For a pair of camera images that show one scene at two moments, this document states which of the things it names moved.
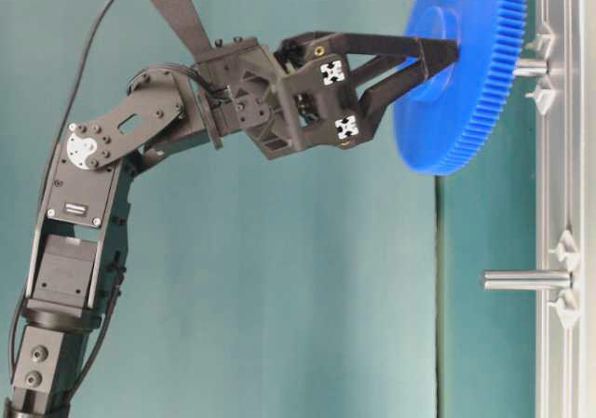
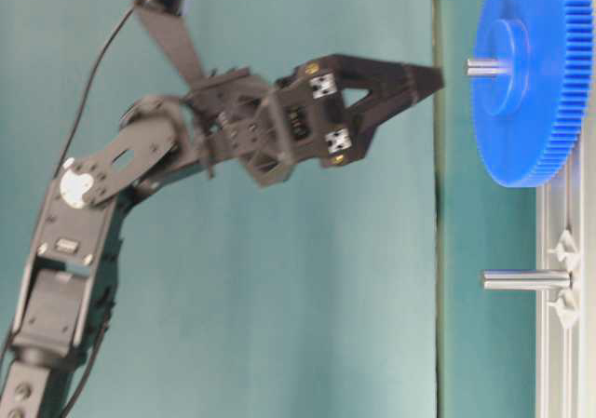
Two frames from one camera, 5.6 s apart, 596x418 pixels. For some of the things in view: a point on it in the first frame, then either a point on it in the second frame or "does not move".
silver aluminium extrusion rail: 561,192 does not move
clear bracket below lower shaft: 567,307 does not move
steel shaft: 528,280 does not move
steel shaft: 531,68 to 476,67
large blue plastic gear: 443,122 to 530,124
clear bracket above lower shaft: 567,252 does not move
